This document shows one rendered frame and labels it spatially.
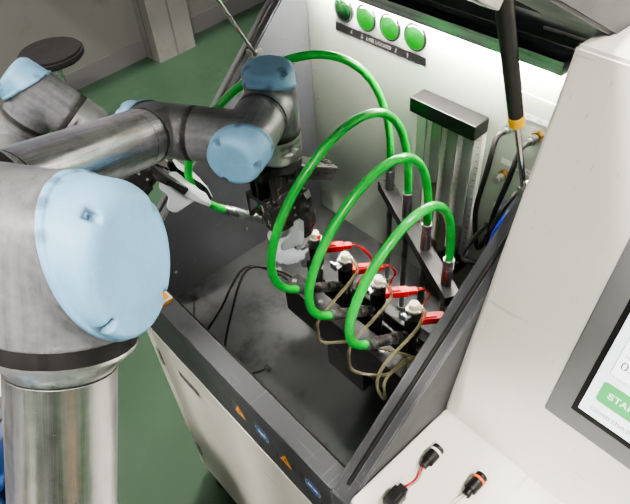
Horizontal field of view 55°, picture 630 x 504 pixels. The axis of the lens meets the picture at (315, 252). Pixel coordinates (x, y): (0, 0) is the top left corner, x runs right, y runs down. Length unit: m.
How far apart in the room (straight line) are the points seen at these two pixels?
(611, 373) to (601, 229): 0.18
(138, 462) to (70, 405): 1.72
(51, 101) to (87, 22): 3.16
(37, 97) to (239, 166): 0.37
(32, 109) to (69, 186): 0.59
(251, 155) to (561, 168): 0.37
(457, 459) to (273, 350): 0.48
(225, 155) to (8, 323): 0.40
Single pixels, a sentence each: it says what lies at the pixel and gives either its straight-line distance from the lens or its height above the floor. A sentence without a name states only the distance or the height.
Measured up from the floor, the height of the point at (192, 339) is 0.95.
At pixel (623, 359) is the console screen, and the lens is 0.82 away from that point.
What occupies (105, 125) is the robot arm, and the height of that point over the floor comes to 1.50.
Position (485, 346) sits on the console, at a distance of 0.92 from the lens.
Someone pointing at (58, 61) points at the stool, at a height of 0.60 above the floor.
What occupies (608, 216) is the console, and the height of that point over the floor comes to 1.39.
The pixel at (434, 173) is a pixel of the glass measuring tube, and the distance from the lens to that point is 1.19.
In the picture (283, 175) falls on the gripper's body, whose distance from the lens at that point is 0.93.
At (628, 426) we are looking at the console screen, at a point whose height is 1.17.
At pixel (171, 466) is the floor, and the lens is 2.16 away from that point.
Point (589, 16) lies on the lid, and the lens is 0.69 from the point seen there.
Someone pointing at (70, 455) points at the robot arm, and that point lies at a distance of 0.51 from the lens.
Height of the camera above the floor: 1.87
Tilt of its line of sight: 45 degrees down
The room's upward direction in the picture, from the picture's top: 5 degrees counter-clockwise
